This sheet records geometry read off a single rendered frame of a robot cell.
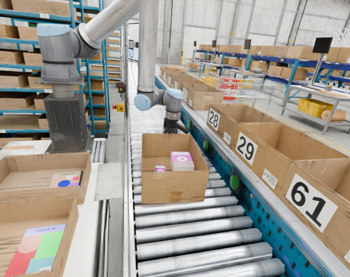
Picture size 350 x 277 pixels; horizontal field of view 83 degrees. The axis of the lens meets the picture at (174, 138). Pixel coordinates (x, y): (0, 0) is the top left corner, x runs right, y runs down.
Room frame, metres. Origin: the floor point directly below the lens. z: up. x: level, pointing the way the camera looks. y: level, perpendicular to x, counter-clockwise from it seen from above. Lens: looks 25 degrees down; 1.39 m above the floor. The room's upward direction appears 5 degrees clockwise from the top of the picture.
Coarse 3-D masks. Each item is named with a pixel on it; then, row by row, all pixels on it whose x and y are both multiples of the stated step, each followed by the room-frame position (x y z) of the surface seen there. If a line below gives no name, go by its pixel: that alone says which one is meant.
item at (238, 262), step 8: (256, 256) 0.47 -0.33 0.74; (264, 256) 0.47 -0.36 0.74; (216, 264) 0.42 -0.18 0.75; (224, 264) 0.43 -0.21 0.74; (232, 264) 0.44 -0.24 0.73; (240, 264) 0.45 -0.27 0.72; (176, 272) 0.39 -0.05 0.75; (184, 272) 0.39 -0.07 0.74; (192, 272) 0.40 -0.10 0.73; (200, 272) 0.41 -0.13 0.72
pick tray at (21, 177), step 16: (0, 160) 0.75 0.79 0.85; (16, 160) 0.80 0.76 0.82; (32, 160) 0.82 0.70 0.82; (48, 160) 0.84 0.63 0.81; (64, 160) 0.86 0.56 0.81; (80, 160) 0.88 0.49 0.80; (0, 176) 0.71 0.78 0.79; (16, 176) 0.76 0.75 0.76; (32, 176) 0.77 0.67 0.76; (48, 176) 0.78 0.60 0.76; (0, 192) 0.55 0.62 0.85; (16, 192) 0.56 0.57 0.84; (32, 192) 0.58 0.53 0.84; (48, 192) 0.59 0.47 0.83; (64, 192) 0.61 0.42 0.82; (80, 192) 0.63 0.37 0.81
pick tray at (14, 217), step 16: (0, 208) 0.50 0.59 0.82; (16, 208) 0.52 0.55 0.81; (32, 208) 0.53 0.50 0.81; (48, 208) 0.54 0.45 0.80; (64, 208) 0.56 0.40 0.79; (0, 224) 0.49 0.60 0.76; (16, 224) 0.50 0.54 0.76; (32, 224) 0.50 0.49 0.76; (48, 224) 0.51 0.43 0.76; (0, 240) 0.43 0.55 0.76; (16, 240) 0.43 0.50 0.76; (64, 240) 0.40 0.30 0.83; (0, 256) 0.38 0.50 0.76; (64, 256) 0.38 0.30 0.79; (0, 272) 0.33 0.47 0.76; (48, 272) 0.30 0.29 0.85
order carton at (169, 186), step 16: (144, 144) 1.04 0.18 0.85; (160, 144) 1.07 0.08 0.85; (176, 144) 1.08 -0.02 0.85; (192, 144) 1.01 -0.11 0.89; (144, 160) 1.01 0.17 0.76; (160, 160) 1.02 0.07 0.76; (192, 160) 0.97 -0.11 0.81; (144, 176) 0.66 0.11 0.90; (160, 176) 0.68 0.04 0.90; (176, 176) 0.69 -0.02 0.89; (192, 176) 0.70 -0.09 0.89; (144, 192) 0.67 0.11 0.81; (160, 192) 0.68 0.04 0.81; (176, 192) 0.69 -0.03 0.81; (192, 192) 0.71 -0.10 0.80
